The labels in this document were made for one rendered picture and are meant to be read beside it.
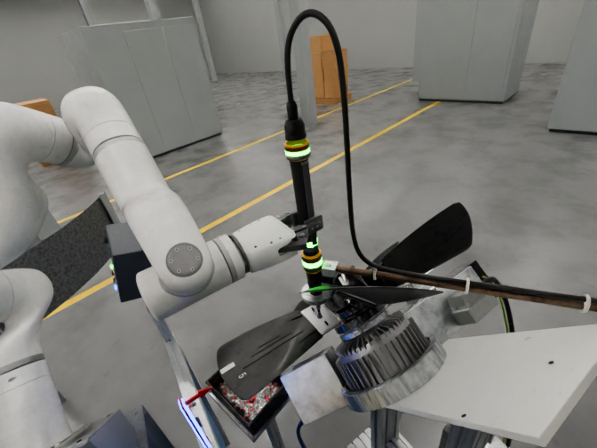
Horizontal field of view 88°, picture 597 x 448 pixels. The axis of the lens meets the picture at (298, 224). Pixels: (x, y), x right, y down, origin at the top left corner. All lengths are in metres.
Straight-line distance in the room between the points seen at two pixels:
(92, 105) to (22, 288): 0.48
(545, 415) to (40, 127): 0.92
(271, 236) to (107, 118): 0.35
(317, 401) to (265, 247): 0.50
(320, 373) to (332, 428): 1.10
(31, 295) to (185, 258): 0.57
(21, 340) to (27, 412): 0.15
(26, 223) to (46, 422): 0.41
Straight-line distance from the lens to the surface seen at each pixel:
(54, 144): 0.80
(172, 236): 0.45
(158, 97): 6.85
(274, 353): 0.74
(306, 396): 0.92
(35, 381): 0.91
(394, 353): 0.77
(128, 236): 1.27
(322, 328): 0.78
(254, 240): 0.54
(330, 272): 0.66
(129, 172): 0.59
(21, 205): 0.83
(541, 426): 0.52
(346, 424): 1.97
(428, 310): 0.91
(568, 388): 0.57
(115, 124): 0.65
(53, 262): 2.37
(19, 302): 0.96
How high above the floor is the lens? 1.79
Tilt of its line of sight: 32 degrees down
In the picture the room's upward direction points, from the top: 9 degrees counter-clockwise
